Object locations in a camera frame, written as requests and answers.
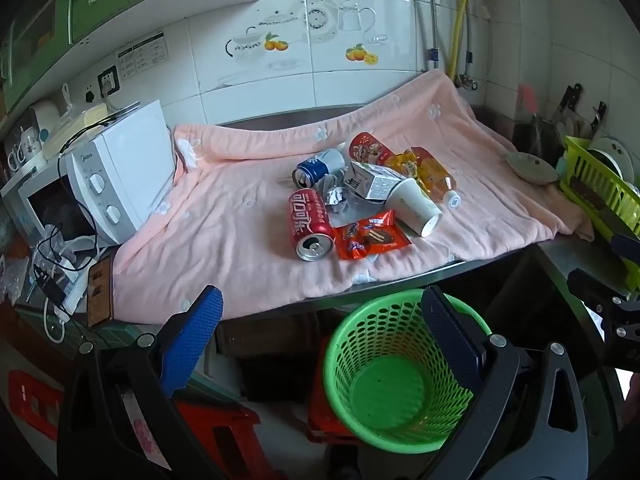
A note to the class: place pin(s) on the white milk carton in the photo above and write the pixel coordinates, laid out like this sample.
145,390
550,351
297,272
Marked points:
371,182

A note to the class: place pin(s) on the green plastic mesh trash basket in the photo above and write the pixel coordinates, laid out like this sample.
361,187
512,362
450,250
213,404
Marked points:
387,381

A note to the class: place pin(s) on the white microwave oven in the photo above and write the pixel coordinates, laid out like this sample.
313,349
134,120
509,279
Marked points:
119,169

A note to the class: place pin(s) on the lime green dish rack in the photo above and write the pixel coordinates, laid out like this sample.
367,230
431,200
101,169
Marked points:
610,202

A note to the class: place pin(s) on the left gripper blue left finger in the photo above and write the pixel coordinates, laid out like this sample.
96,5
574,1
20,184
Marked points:
184,337

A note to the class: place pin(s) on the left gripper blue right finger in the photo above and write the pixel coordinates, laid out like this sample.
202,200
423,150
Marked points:
459,337

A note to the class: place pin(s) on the silver foil wrapper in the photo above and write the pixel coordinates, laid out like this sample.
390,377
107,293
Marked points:
334,193

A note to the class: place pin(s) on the white power strip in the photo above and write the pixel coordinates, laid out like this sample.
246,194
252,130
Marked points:
64,266

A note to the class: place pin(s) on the white ceramic dish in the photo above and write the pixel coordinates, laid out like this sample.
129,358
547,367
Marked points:
531,168

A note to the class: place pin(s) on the blue and white soda can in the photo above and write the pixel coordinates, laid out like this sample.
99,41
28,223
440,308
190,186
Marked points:
310,171

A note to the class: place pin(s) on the red chocolate snack wrapper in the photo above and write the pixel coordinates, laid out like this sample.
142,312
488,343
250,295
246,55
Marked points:
368,237

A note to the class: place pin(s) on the black wall socket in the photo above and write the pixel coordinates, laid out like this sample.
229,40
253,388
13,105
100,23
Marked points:
108,82

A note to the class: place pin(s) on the black handled kitchen knife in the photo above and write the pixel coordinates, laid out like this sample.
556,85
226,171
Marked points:
569,101

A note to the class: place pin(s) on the white paper cup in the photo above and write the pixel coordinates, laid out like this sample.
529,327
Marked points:
413,207

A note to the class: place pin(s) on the orange tea plastic bottle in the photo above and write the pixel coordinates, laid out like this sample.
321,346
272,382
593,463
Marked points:
433,178

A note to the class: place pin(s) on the red paper snack cup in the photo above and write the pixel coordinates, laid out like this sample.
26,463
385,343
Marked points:
367,149

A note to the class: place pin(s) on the red cola can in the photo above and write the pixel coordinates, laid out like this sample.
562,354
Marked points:
308,220

